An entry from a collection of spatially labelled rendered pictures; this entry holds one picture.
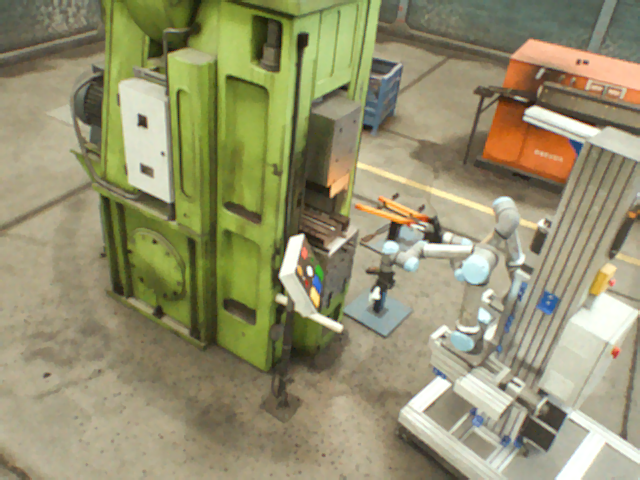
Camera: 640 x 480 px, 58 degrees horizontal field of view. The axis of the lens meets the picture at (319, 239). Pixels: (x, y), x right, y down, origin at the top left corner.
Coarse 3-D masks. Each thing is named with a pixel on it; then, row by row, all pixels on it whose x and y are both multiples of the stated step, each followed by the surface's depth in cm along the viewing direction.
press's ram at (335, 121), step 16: (336, 96) 321; (320, 112) 301; (336, 112) 303; (352, 112) 309; (320, 128) 303; (336, 128) 300; (352, 128) 317; (320, 144) 307; (336, 144) 307; (352, 144) 325; (320, 160) 312; (336, 160) 316; (352, 160) 334; (320, 176) 317; (336, 176) 323
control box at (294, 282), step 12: (300, 240) 304; (288, 252) 299; (300, 252) 297; (312, 252) 314; (288, 264) 289; (300, 264) 292; (312, 264) 308; (288, 276) 283; (300, 276) 288; (312, 276) 303; (288, 288) 287; (300, 288) 286; (300, 300) 291; (300, 312) 295; (312, 312) 294
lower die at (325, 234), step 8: (304, 208) 368; (312, 216) 360; (320, 216) 362; (304, 224) 354; (312, 224) 355; (320, 224) 354; (336, 224) 357; (304, 232) 350; (312, 232) 349; (320, 232) 349; (328, 232) 349; (336, 232) 355; (312, 240) 350; (320, 240) 346; (328, 240) 349
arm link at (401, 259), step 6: (402, 252) 292; (408, 252) 293; (414, 252) 293; (396, 258) 291; (402, 258) 289; (408, 258) 289; (414, 258) 289; (396, 264) 292; (402, 264) 289; (408, 264) 287; (414, 264) 287; (408, 270) 289; (414, 270) 290
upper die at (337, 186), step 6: (348, 174) 336; (306, 180) 331; (342, 180) 333; (348, 180) 340; (306, 186) 333; (312, 186) 330; (318, 186) 328; (324, 186) 325; (330, 186) 323; (336, 186) 329; (342, 186) 336; (318, 192) 330; (324, 192) 327; (330, 192) 325; (336, 192) 332
